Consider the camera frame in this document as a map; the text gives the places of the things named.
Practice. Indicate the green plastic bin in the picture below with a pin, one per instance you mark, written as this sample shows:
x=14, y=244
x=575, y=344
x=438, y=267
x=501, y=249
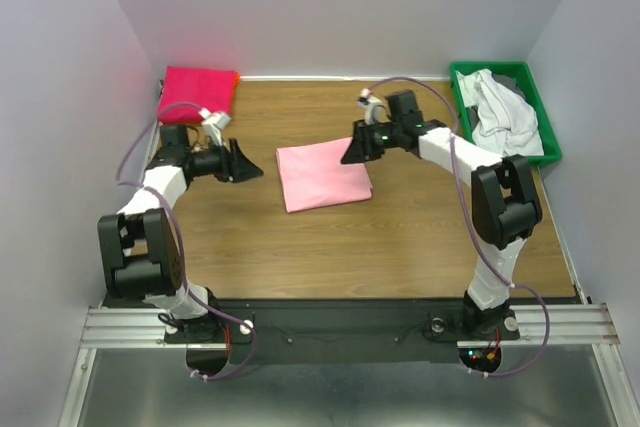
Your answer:
x=519, y=71

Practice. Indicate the white crumpled t shirt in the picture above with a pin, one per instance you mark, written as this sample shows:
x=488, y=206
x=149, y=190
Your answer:
x=505, y=123

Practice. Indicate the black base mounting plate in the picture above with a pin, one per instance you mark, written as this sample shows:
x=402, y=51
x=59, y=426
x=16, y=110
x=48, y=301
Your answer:
x=342, y=331

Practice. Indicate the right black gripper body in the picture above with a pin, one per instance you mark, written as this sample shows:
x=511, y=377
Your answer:
x=381, y=137

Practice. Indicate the grey garment in bin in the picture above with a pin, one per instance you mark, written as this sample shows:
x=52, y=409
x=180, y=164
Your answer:
x=509, y=83

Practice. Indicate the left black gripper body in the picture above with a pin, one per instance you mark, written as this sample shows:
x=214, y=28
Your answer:
x=212, y=161

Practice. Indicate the light pink t shirt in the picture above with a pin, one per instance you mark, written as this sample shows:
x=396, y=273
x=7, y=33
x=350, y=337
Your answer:
x=312, y=176

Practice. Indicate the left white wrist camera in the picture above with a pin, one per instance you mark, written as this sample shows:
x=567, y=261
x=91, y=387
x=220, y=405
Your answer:
x=213, y=124

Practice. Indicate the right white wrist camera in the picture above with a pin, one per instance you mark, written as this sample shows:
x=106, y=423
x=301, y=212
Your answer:
x=373, y=107

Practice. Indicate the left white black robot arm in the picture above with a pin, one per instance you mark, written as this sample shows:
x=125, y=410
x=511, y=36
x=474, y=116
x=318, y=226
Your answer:
x=141, y=247

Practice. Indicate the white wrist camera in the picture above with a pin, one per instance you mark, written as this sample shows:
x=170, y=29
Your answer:
x=213, y=124
x=373, y=107

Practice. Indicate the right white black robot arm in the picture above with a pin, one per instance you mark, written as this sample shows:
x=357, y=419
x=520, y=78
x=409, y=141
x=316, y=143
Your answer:
x=501, y=209

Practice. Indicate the aluminium extrusion rail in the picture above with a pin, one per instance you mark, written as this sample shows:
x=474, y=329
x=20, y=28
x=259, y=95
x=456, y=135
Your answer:
x=111, y=328

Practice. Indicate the folded magenta t shirt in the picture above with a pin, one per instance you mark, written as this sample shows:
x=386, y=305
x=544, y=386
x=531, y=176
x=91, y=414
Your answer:
x=188, y=89

